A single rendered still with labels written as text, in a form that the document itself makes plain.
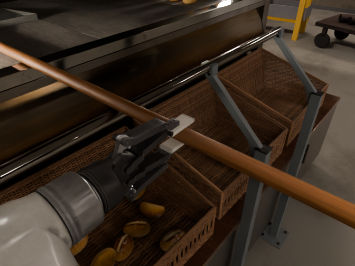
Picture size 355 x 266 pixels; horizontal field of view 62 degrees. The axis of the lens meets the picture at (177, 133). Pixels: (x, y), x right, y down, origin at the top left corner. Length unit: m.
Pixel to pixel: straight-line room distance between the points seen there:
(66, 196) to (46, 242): 0.06
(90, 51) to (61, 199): 0.72
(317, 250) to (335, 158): 0.93
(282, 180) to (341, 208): 0.08
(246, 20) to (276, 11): 3.38
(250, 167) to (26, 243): 0.32
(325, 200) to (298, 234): 1.54
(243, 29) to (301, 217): 1.22
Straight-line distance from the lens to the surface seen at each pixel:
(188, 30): 1.41
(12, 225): 0.39
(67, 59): 1.01
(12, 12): 1.65
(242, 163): 0.48
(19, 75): 0.95
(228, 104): 0.92
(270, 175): 0.47
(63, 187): 0.41
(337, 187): 2.39
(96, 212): 0.42
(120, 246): 1.06
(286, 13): 5.24
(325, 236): 2.05
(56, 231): 0.40
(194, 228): 0.98
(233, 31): 1.77
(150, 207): 1.14
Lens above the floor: 1.52
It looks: 36 degrees down
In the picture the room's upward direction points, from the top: straight up
